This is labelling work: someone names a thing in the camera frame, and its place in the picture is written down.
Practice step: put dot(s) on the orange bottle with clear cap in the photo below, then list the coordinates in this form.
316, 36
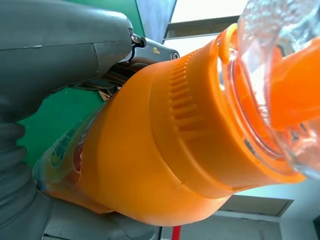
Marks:
140, 149

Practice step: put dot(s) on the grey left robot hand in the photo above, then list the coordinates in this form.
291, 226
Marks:
62, 46

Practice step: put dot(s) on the green table mat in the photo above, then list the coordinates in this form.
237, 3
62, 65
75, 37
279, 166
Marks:
57, 116

